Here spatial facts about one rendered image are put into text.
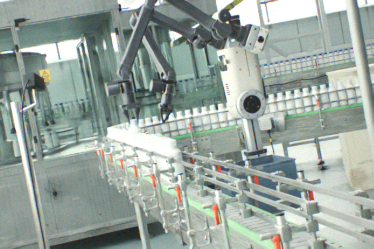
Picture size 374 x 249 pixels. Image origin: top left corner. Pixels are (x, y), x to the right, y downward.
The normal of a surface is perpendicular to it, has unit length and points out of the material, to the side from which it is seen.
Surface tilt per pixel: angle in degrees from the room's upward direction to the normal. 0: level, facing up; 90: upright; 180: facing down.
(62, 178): 90
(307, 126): 90
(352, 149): 90
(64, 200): 90
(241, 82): 101
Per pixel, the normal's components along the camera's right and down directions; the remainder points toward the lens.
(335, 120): -0.11, 0.07
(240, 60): 0.20, 0.01
